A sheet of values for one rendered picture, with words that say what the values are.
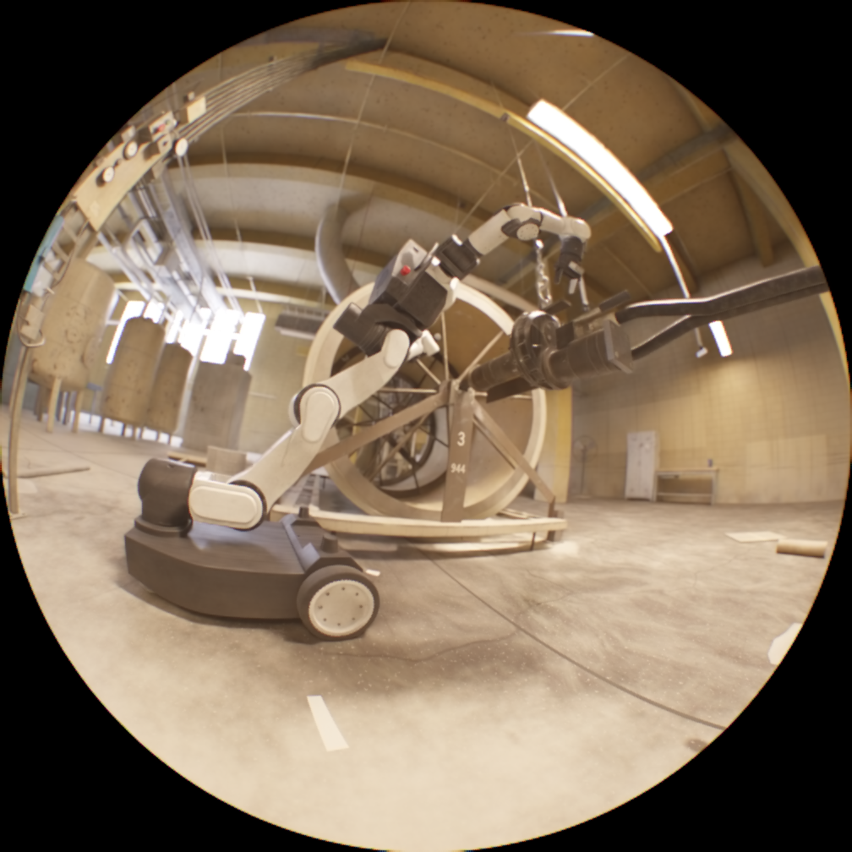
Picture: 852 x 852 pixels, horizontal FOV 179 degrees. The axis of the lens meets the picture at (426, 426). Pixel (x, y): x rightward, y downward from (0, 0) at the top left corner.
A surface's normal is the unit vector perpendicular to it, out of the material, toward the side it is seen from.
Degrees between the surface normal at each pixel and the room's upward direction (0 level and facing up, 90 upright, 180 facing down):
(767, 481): 90
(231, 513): 90
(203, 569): 90
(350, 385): 90
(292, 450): 114
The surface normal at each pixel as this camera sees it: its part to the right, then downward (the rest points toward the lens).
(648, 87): -0.12, 0.98
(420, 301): 0.49, 0.10
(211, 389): 0.37, -0.10
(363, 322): 0.40, 0.29
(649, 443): -0.92, -0.17
